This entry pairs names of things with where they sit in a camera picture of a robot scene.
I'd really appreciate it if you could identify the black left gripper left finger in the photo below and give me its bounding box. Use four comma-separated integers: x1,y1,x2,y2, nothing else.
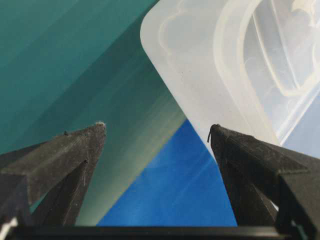
0,122,106,226

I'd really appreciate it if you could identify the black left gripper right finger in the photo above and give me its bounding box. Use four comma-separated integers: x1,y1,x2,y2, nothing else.
207,124,320,233

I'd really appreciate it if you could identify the translucent plastic tool box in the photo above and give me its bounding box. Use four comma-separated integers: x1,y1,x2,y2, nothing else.
140,0,320,146

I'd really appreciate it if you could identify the blue table mat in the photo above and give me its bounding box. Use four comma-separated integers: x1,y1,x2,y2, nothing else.
98,122,240,227

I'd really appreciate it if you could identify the green backdrop sheet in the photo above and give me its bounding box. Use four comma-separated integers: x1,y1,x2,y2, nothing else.
0,0,186,226

